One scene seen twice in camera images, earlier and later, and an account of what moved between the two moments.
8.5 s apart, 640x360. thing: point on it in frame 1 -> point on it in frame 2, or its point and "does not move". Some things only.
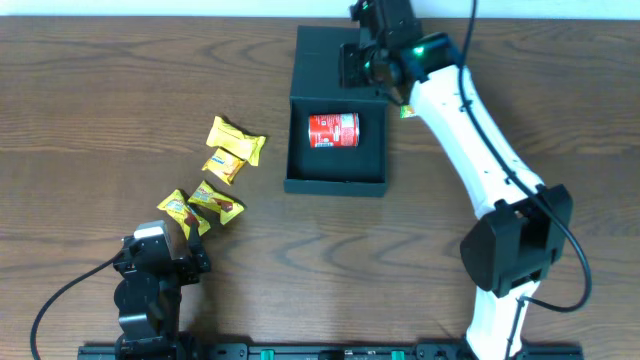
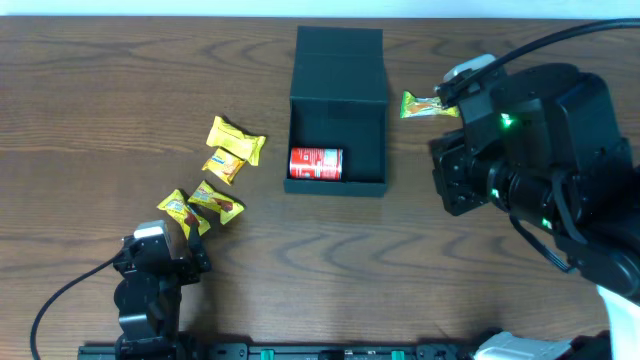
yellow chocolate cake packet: [227, 208] does not move
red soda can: [334, 130] -> [316, 163]
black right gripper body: [351, 68] -> [451, 178]
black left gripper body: [181, 265] does not move
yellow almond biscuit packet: [224, 165] does not move
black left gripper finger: [194, 237] does not move
